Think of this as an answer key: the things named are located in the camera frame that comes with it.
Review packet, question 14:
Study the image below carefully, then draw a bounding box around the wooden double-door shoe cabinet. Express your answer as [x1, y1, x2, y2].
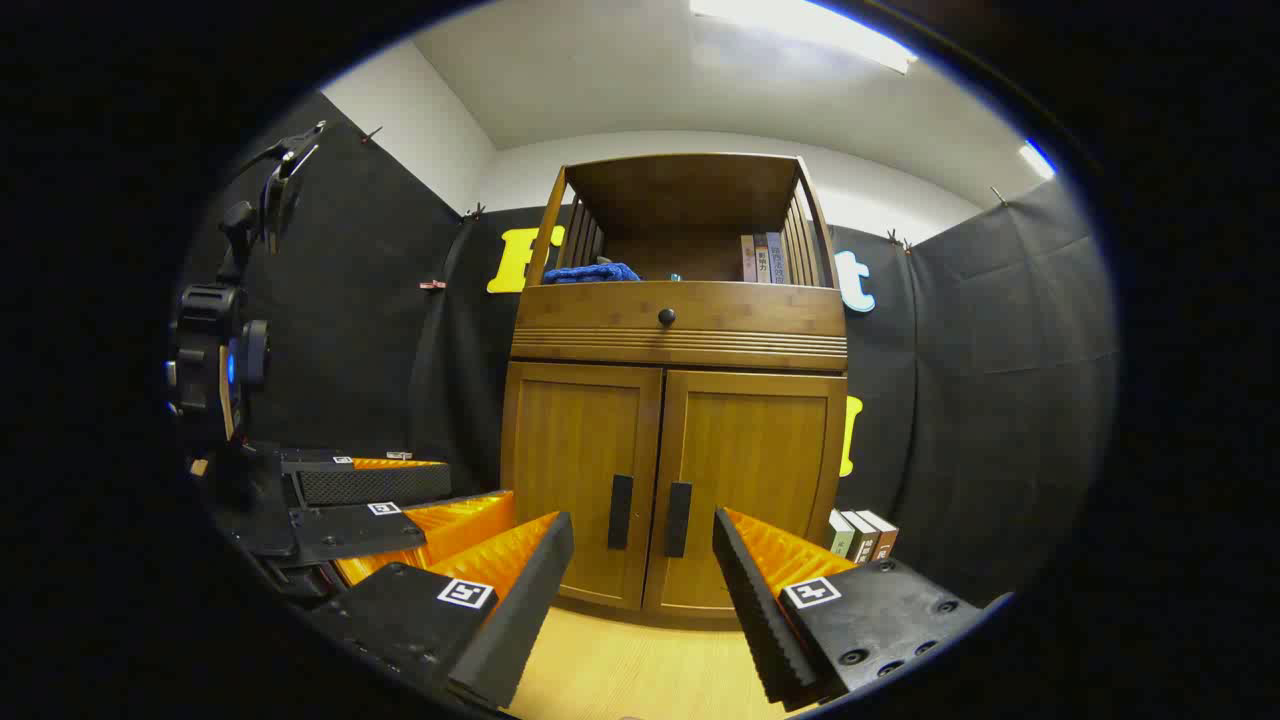
[498, 152, 851, 623]

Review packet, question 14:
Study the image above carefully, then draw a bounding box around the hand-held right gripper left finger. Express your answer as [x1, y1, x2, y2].
[305, 512, 576, 713]

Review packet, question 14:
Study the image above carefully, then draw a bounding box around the blue cloth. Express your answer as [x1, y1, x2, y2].
[542, 262, 642, 285]

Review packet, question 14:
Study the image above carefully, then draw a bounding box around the black backdrop cloth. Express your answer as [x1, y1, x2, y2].
[180, 90, 1119, 611]

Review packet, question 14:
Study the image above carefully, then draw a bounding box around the large ceiling light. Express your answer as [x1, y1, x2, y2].
[690, 0, 918, 76]

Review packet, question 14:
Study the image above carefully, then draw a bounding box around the dark green cover book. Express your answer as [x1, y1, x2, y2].
[842, 510, 879, 566]

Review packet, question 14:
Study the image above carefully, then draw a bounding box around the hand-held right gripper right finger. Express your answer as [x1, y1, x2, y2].
[712, 507, 1013, 713]

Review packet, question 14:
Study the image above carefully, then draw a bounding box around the wooden drawer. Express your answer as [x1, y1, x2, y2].
[512, 282, 849, 373]

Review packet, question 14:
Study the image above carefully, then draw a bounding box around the black door handle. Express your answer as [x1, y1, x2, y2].
[608, 474, 635, 551]
[664, 482, 693, 559]

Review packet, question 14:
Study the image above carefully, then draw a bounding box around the brown cover book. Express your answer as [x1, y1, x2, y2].
[858, 510, 899, 561]

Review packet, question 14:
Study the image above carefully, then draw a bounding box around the wooden cabinet door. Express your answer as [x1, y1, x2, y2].
[503, 362, 663, 611]
[645, 370, 849, 616]

